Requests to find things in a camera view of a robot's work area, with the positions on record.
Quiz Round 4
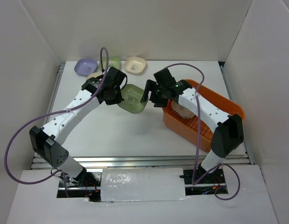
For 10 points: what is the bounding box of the orange plastic bin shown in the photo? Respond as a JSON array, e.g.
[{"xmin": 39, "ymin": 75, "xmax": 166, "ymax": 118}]
[{"xmin": 162, "ymin": 79, "xmax": 246, "ymax": 154}]

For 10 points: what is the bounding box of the green plate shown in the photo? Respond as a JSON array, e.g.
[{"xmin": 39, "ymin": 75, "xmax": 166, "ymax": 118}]
[
  {"xmin": 99, "ymin": 56, "xmax": 121, "ymax": 70},
  {"xmin": 118, "ymin": 84, "xmax": 147, "ymax": 114}
]

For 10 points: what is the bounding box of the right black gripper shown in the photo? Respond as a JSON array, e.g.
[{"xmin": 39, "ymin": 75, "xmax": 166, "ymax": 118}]
[{"xmin": 141, "ymin": 79, "xmax": 168, "ymax": 108}]

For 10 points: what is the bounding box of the purple plate back left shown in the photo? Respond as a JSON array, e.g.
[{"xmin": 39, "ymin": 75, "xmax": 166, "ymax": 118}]
[{"xmin": 74, "ymin": 58, "xmax": 98, "ymax": 76}]

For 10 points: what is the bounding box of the green plate back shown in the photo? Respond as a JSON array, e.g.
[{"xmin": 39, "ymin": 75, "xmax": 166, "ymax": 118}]
[{"xmin": 99, "ymin": 56, "xmax": 121, "ymax": 70}]

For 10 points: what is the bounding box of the cream plate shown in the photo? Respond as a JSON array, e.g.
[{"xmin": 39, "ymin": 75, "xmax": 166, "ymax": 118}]
[
  {"xmin": 87, "ymin": 72, "xmax": 103, "ymax": 79},
  {"xmin": 123, "ymin": 56, "xmax": 147, "ymax": 75}
]

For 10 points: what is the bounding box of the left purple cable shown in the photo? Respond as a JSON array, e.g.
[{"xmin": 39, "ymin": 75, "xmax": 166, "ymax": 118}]
[{"xmin": 5, "ymin": 47, "xmax": 110, "ymax": 198}]

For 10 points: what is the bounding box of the aluminium rail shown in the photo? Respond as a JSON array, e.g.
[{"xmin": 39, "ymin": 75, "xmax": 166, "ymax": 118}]
[{"xmin": 31, "ymin": 155, "xmax": 254, "ymax": 170}]

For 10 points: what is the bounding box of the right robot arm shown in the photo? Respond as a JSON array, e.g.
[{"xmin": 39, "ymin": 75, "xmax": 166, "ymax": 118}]
[{"xmin": 141, "ymin": 68, "xmax": 244, "ymax": 183}]

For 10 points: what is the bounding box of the white foil cover sheet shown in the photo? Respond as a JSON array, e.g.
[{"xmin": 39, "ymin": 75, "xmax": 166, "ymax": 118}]
[{"xmin": 100, "ymin": 168, "xmax": 186, "ymax": 202}]

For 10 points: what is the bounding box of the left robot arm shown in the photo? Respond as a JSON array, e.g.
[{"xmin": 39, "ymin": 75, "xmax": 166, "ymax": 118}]
[{"xmin": 29, "ymin": 67, "xmax": 127, "ymax": 186}]

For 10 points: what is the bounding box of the brown plate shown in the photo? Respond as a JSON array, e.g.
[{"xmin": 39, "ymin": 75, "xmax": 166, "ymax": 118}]
[{"xmin": 171, "ymin": 101, "xmax": 195, "ymax": 119}]

